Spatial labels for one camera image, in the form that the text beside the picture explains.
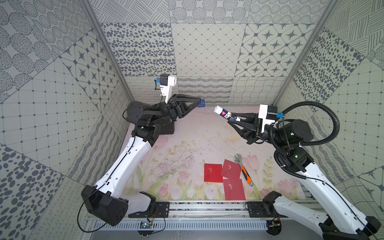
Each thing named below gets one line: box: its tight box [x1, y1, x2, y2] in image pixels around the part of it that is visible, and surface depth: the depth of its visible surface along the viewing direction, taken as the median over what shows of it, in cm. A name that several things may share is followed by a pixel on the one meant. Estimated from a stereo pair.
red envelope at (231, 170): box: [221, 159, 241, 179], surface depth 90 cm
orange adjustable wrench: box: [234, 153, 254, 187], surface depth 88 cm
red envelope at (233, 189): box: [223, 178, 246, 201], surface depth 82 cm
